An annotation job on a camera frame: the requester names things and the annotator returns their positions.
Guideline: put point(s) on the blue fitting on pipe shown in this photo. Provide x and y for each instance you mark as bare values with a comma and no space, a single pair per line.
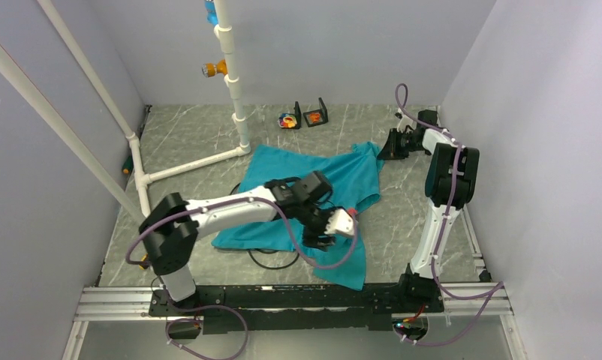
211,14

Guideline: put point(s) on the orange flashlight on pipe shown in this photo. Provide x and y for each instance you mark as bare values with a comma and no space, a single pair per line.
214,69

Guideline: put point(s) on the black square frame holder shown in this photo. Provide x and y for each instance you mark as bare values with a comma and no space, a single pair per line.
322,110

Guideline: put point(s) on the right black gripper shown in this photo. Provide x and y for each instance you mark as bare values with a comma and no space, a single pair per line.
389,151

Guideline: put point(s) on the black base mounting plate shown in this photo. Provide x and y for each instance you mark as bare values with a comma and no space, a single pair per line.
233,308

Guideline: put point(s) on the white PVC pipe stand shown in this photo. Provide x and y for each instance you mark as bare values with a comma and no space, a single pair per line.
39,174

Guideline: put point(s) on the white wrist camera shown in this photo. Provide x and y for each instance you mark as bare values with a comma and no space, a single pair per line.
340,223
405,122

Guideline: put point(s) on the yellow black screwdriver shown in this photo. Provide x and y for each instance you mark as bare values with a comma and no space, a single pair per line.
144,262

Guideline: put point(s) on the colourful flower plush patch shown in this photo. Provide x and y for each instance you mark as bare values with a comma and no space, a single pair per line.
288,121

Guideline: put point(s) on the teal t-shirt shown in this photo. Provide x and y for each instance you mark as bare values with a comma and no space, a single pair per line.
354,177

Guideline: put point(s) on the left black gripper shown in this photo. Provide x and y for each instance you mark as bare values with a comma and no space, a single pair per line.
312,238

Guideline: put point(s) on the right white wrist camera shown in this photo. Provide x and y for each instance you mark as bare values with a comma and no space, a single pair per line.
405,122

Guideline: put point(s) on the orange brooch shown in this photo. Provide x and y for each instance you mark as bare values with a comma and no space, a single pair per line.
314,117

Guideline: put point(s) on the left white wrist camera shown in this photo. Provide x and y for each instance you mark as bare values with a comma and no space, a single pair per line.
340,223

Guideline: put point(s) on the aluminium rail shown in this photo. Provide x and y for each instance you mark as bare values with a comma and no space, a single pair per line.
134,303

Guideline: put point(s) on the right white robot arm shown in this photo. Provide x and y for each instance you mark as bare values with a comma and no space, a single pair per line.
449,186

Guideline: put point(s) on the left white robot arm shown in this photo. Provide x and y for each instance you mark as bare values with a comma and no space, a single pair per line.
169,233

